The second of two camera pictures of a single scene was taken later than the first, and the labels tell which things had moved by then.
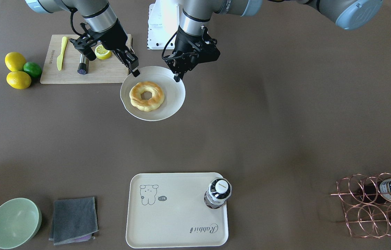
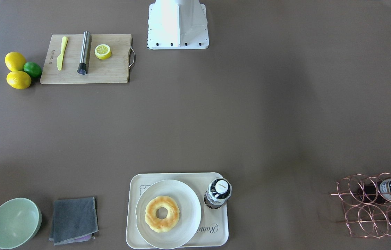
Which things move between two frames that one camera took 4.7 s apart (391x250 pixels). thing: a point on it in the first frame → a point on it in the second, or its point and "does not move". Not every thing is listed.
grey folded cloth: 74,220 does not move
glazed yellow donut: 146,96 → 170,221
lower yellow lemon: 18,80 does not move
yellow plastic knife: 60,59 does not move
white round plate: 174,93 → 190,213
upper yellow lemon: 15,61 does not move
